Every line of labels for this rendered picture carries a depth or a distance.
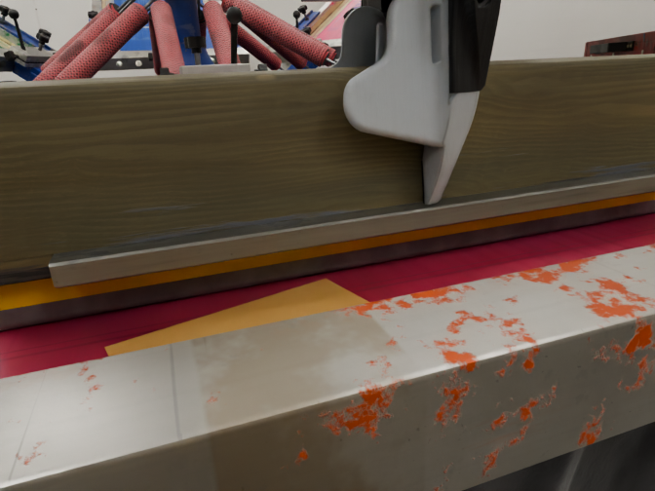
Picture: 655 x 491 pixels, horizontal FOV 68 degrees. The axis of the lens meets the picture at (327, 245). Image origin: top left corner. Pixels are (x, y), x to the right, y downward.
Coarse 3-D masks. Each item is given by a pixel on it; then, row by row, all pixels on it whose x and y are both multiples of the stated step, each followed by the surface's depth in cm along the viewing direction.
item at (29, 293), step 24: (504, 216) 28; (528, 216) 28; (552, 216) 29; (360, 240) 25; (384, 240) 25; (408, 240) 26; (216, 264) 23; (240, 264) 23; (264, 264) 24; (0, 288) 20; (24, 288) 20; (48, 288) 20; (72, 288) 21; (96, 288) 21; (120, 288) 22
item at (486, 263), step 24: (648, 216) 32; (528, 240) 29; (552, 240) 28; (576, 240) 28; (600, 240) 28; (624, 240) 28; (648, 240) 28; (432, 264) 26; (456, 264) 26; (480, 264) 25; (504, 264) 25; (528, 264) 25; (552, 264) 25
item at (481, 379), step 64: (640, 256) 16; (320, 320) 13; (384, 320) 13; (448, 320) 13; (512, 320) 12; (576, 320) 12; (640, 320) 12; (0, 384) 11; (64, 384) 11; (128, 384) 11; (192, 384) 10; (256, 384) 10; (320, 384) 10; (384, 384) 10; (448, 384) 11; (512, 384) 11; (576, 384) 12; (640, 384) 13; (0, 448) 9; (64, 448) 9; (128, 448) 9; (192, 448) 9; (256, 448) 10; (320, 448) 10; (384, 448) 11; (448, 448) 11; (512, 448) 12; (576, 448) 13
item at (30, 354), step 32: (416, 256) 27; (256, 288) 24; (288, 288) 24; (352, 288) 23; (384, 288) 23; (416, 288) 23; (64, 320) 21; (96, 320) 21; (128, 320) 21; (160, 320) 21; (0, 352) 19; (32, 352) 19; (64, 352) 19; (96, 352) 19
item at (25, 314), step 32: (512, 224) 28; (544, 224) 29; (576, 224) 30; (320, 256) 24; (352, 256) 25; (384, 256) 26; (160, 288) 22; (192, 288) 23; (224, 288) 23; (0, 320) 20; (32, 320) 21
